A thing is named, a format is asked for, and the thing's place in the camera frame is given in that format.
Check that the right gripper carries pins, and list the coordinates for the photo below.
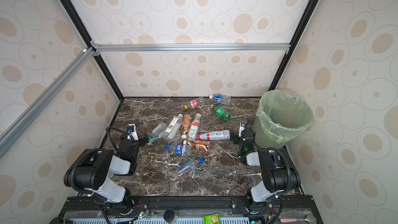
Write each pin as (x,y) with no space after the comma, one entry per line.
(240,138)

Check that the green soda bottle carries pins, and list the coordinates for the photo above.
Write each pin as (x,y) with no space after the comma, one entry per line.
(221,112)

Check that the blue label water bottle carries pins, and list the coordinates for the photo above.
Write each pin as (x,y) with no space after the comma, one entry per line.
(220,99)

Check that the red label clear bottle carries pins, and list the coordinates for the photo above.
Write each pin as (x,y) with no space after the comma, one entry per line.
(195,103)

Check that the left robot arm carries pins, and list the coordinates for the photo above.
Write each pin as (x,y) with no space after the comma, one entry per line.
(92,171)

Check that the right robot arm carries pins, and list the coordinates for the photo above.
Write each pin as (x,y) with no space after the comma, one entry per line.
(279,175)

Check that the green lined mesh waste bin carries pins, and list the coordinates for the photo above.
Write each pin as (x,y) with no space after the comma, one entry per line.
(281,116)

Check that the green cap clear bottle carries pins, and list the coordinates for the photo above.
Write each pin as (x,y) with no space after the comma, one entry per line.
(157,132)

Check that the red cap lying bottle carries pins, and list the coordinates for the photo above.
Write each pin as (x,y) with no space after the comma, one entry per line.
(214,135)

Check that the brown label lying bottle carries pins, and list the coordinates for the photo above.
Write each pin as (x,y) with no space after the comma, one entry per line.
(198,145)

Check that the tall clear white-cap bottle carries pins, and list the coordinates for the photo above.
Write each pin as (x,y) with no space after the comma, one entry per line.
(173,127)

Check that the blue cap round-label bottle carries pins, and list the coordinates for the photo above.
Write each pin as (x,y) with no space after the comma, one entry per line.
(178,149)

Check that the red white label bottle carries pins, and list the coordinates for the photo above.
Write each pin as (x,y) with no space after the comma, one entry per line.
(193,131)

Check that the orange label tea bottle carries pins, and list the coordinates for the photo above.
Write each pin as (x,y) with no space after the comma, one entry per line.
(187,119)

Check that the crushed blue cap bottle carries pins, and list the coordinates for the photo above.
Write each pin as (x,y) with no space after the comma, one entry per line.
(189,167)

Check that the black round knob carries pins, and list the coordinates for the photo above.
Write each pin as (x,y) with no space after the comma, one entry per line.
(169,216)

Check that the green snack packet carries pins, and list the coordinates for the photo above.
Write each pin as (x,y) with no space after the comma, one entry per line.
(211,219)

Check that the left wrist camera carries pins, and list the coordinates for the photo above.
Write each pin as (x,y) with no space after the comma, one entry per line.
(131,132)

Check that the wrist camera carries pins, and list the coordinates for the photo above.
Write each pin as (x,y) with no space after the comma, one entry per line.
(242,127)
(131,132)

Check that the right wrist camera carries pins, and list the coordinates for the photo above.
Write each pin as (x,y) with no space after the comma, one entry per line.
(242,127)

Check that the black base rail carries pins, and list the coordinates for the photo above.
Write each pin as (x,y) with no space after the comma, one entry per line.
(190,210)

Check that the horizontal aluminium rail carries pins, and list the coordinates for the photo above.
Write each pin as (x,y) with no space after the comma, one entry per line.
(191,47)

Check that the pink handled tool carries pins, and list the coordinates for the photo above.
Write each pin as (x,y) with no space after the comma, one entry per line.
(310,219)

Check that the left diagonal aluminium rail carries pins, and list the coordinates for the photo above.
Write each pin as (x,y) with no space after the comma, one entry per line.
(18,127)

